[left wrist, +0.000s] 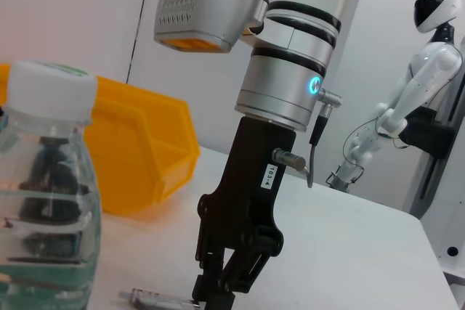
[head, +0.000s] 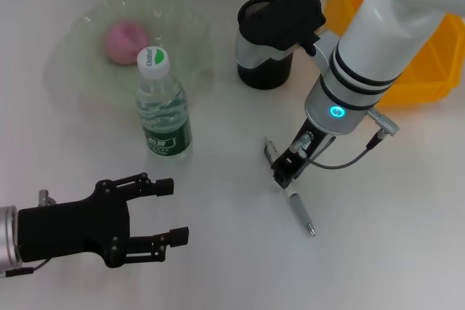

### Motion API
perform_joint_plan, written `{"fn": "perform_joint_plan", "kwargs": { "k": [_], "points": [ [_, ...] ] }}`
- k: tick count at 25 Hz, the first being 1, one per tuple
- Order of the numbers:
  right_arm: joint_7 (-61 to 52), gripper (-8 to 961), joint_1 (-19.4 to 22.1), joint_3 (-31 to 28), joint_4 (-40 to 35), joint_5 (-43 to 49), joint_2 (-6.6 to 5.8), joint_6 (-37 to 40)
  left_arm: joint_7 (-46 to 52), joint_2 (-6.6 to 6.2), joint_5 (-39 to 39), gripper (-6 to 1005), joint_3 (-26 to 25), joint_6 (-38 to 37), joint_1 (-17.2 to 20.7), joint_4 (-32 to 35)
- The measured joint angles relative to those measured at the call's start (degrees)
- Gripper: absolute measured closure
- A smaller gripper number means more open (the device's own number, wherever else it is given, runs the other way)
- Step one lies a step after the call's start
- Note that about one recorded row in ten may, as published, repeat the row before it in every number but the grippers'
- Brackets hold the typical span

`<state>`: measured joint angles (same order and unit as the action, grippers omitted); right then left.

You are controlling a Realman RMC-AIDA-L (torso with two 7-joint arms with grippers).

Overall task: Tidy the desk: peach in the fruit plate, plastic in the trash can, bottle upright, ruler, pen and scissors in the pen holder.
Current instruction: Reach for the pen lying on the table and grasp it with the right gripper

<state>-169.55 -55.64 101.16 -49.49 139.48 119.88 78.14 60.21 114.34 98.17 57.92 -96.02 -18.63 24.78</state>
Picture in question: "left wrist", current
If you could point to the black box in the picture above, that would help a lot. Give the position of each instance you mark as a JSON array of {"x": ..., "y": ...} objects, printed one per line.
[{"x": 428, "y": 135}]

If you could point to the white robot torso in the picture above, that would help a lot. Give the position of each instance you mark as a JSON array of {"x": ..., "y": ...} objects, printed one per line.
[{"x": 436, "y": 67}]

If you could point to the grey robot stand column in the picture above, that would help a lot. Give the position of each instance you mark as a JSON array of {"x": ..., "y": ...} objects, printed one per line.
[{"x": 447, "y": 197}]

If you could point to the white black robot head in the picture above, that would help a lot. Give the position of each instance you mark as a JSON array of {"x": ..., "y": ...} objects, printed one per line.
[{"x": 436, "y": 7}]

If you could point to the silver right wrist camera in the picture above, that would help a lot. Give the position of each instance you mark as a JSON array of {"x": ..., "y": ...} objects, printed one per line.
[{"x": 210, "y": 8}]

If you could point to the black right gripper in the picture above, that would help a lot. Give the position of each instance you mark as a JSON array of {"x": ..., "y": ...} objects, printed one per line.
[{"x": 250, "y": 179}]

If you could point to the clear green-label water bottle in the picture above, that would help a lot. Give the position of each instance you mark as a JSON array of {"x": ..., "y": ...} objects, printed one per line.
[{"x": 47, "y": 197}]

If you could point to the yellow plastic bin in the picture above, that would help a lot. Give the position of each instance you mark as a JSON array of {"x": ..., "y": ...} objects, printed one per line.
[{"x": 138, "y": 143}]

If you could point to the white grey ballpoint pen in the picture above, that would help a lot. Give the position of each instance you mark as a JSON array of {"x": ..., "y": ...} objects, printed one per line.
[{"x": 152, "y": 298}]

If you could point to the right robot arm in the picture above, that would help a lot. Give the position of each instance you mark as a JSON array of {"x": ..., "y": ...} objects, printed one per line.
[{"x": 290, "y": 56}]

